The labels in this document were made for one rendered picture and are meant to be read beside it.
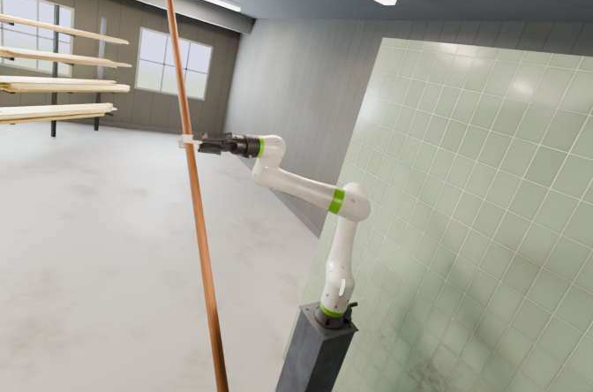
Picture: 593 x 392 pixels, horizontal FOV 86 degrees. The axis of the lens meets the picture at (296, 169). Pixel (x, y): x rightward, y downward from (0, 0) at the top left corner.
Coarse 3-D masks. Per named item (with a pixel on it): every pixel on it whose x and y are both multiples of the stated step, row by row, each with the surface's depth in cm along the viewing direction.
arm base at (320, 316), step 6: (318, 306) 156; (348, 306) 157; (354, 306) 164; (318, 312) 152; (348, 312) 155; (318, 318) 150; (324, 318) 149; (330, 318) 148; (336, 318) 148; (342, 318) 152; (348, 318) 155; (324, 324) 148; (330, 324) 148; (336, 324) 148; (342, 324) 152
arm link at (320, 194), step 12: (264, 168) 131; (276, 168) 133; (264, 180) 133; (276, 180) 133; (288, 180) 133; (300, 180) 134; (312, 180) 137; (288, 192) 136; (300, 192) 134; (312, 192) 133; (324, 192) 133; (324, 204) 133
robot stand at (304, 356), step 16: (304, 320) 154; (304, 336) 154; (320, 336) 142; (336, 336) 145; (352, 336) 154; (288, 352) 165; (304, 352) 153; (320, 352) 145; (336, 352) 152; (288, 368) 164; (304, 368) 152; (320, 368) 150; (336, 368) 158; (288, 384) 164; (304, 384) 152; (320, 384) 156
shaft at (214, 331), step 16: (176, 32) 131; (176, 48) 127; (176, 64) 123; (176, 80) 121; (192, 144) 111; (192, 160) 108; (192, 176) 105; (192, 192) 103; (208, 256) 96; (208, 272) 93; (208, 288) 92; (208, 304) 90; (208, 320) 89; (224, 368) 84; (224, 384) 83
